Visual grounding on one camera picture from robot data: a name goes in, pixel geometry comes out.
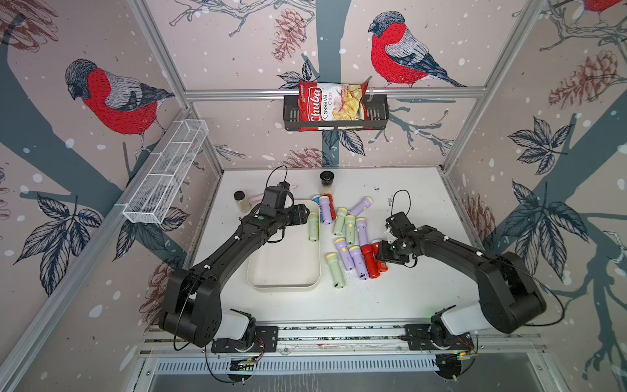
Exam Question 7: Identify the short red flashlight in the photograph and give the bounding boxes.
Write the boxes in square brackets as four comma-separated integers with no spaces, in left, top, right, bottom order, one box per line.
[372,241,388,274]

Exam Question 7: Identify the long red flashlight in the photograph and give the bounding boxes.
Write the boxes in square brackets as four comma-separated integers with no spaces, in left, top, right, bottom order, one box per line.
[361,244,380,279]

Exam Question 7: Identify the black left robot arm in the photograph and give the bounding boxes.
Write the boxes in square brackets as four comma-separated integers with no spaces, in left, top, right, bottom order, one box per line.
[158,181,310,347]

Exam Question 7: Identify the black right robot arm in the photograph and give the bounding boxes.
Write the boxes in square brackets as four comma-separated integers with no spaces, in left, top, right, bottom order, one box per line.
[378,212,546,336]

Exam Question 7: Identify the cream plastic storage tray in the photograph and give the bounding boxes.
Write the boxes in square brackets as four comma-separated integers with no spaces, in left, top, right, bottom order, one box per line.
[247,199,321,292]

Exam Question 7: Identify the purple flashlight back left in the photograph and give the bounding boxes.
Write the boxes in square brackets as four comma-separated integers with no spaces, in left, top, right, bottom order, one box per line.
[318,195,333,225]

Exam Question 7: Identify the purple flashlight right front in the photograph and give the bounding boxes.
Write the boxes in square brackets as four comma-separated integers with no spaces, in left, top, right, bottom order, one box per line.
[349,245,369,280]

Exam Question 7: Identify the red flashlight back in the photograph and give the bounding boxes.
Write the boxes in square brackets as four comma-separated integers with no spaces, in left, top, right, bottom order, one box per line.
[324,194,336,221]

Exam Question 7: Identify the purple flashlight middle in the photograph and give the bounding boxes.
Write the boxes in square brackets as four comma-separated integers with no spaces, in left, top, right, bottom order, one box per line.
[356,218,370,247]

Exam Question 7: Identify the purple flashlight left front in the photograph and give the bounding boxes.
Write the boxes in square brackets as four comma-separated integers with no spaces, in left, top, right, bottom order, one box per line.
[335,238,355,271]

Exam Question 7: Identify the large spice jar black lid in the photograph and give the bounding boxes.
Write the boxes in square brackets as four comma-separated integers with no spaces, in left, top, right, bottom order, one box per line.
[319,171,335,195]

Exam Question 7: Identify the green flashlight front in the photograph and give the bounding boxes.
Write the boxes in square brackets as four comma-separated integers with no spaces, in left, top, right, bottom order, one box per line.
[325,253,346,289]

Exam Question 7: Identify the small spice jar black lid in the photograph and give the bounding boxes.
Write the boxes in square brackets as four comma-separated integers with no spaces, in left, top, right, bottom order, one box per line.
[233,190,251,214]

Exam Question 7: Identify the red cassava chips bag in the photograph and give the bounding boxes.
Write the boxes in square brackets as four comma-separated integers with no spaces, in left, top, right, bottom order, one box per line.
[298,82,369,123]

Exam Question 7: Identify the pink handled metal tongs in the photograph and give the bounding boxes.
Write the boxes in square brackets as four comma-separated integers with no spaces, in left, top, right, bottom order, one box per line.
[248,194,264,207]

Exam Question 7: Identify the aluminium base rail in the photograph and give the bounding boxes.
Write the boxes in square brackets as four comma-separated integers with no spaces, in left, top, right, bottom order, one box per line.
[139,320,478,378]

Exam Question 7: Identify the black wall basket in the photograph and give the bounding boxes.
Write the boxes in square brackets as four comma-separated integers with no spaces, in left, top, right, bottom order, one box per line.
[283,96,390,132]

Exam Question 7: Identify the white wire mesh shelf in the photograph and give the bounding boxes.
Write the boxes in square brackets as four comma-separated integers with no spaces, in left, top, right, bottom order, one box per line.
[122,119,208,225]

